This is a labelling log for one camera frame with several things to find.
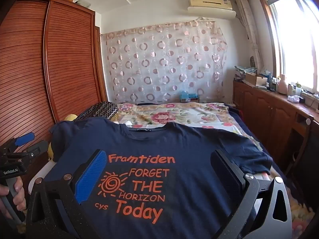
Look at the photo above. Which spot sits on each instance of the person's left hand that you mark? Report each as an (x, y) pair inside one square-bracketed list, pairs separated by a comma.
[(19, 194)]

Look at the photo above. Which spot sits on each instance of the cream wall air conditioner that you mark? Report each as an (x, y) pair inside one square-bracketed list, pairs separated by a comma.
[(209, 2)]

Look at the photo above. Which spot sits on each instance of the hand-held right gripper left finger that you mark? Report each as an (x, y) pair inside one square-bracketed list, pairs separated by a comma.
[(87, 176)]

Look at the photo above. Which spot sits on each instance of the stack of folded cloths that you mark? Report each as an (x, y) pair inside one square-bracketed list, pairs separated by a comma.
[(245, 69)]

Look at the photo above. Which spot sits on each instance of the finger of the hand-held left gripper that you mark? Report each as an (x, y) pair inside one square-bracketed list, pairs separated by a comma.
[(33, 151), (25, 138)]

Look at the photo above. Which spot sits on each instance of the navy t-shirt with orange print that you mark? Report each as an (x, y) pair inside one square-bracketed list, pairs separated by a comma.
[(174, 142)]

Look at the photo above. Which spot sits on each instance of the wooden framed window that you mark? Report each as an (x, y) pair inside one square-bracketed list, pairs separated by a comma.
[(294, 42)]

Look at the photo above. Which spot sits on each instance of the dark oval object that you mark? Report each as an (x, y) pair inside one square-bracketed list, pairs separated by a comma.
[(252, 61)]

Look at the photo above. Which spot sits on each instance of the beige window curtain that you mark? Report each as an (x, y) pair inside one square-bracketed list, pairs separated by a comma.
[(249, 25)]

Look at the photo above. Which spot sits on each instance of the open cardboard box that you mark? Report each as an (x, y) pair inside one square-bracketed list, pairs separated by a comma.
[(254, 78)]

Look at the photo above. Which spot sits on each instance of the floral quilt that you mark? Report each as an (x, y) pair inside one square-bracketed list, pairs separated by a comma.
[(239, 119)]

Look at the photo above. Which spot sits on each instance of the pale pink jug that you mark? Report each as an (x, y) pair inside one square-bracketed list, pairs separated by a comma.
[(282, 86)]

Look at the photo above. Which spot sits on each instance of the white box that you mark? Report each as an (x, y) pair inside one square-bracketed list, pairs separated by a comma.
[(84, 3)]

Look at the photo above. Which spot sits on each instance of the green capped bottle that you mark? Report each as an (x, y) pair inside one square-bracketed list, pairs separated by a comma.
[(297, 89)]

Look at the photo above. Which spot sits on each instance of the wooden slatted wardrobe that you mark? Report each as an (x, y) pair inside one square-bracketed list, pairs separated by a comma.
[(62, 67)]

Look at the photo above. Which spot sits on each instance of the circle patterned sheer curtain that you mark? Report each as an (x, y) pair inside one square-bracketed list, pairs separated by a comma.
[(162, 62)]

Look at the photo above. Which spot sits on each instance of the floral blanket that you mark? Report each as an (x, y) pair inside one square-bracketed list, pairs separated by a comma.
[(162, 115)]

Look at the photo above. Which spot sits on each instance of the white plastic packet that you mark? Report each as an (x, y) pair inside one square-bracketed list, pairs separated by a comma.
[(295, 99)]

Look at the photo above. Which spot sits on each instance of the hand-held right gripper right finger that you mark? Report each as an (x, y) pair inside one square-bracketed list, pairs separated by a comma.
[(225, 170)]

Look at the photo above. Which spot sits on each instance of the blue plastic bag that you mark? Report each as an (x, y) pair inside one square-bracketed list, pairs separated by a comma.
[(185, 95)]

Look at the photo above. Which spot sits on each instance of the long wooden cabinet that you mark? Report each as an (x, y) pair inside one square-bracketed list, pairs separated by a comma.
[(269, 114)]

